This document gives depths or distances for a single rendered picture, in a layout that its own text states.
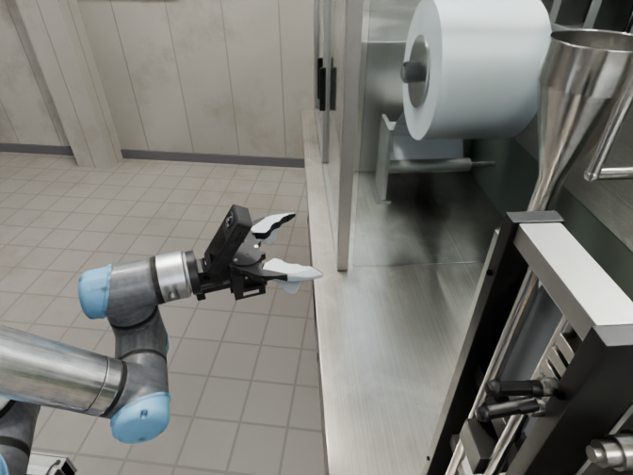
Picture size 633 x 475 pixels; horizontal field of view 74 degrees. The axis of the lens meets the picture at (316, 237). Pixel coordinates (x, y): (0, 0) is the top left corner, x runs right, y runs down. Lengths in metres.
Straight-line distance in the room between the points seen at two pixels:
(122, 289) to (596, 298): 0.57
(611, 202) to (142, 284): 0.92
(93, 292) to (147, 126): 3.26
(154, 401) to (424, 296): 0.71
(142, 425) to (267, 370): 1.44
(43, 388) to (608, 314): 0.57
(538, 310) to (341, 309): 0.65
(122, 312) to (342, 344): 0.49
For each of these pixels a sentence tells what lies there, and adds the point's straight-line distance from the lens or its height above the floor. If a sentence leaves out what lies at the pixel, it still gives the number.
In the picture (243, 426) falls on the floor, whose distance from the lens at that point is 1.92.
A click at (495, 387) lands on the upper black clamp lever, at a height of 1.37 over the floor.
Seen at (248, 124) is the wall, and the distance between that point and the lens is 3.55.
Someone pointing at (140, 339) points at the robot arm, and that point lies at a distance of 0.71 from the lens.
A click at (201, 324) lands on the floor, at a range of 2.29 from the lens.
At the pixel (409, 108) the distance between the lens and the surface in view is 0.96.
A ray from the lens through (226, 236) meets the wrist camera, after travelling 0.63.
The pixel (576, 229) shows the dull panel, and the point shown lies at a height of 1.08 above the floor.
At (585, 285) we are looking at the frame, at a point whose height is 1.44.
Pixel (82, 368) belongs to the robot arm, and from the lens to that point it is 0.62.
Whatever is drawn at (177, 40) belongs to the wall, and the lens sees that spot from 3.53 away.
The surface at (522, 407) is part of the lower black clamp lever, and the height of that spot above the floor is 1.34.
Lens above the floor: 1.66
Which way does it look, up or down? 37 degrees down
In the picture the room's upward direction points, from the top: straight up
